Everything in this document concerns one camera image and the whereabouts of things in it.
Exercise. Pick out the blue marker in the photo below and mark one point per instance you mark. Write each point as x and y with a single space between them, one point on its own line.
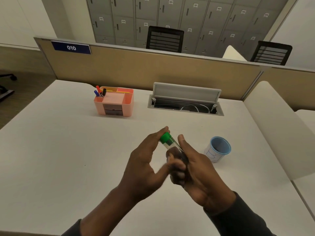
96 93

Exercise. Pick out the person's left hand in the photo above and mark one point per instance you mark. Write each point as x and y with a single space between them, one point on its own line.
139 167

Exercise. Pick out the person's left forearm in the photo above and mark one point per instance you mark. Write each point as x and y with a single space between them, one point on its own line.
103 213

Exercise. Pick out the beige desk partition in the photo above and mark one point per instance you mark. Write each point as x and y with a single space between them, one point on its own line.
128 68

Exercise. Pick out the black marker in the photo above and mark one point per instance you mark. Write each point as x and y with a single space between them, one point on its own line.
104 91

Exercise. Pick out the blue paper cup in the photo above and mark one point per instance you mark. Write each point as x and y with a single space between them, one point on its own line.
220 147

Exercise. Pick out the person's left thumb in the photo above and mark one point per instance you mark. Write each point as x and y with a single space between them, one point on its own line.
163 173

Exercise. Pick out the black office chair base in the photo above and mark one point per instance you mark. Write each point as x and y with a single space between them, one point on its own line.
6 89

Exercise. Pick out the grey metal lockers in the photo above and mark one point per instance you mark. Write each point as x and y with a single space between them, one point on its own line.
196 17

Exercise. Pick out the black mesh office chair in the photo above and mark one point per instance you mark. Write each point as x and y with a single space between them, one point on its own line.
164 39
272 54

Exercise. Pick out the red marker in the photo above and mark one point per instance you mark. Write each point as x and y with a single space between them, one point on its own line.
98 89

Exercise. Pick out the person's right thumb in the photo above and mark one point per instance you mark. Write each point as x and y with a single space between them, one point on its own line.
183 144

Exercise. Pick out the blue number sign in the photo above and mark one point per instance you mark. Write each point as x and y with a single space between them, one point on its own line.
71 47

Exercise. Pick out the person's right forearm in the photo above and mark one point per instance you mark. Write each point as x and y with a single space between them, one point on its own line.
238 218

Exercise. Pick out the white padded desk divider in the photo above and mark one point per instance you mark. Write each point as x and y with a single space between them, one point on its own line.
278 130
232 54

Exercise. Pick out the yellow pencil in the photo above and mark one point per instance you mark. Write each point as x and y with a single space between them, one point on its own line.
118 91

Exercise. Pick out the person's right hand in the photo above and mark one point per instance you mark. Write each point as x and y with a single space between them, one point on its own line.
201 176

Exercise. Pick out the pink desk organizer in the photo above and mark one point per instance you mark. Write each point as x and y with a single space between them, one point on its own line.
115 105

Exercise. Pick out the clear tube with green cap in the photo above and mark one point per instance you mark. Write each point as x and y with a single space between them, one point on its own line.
166 138

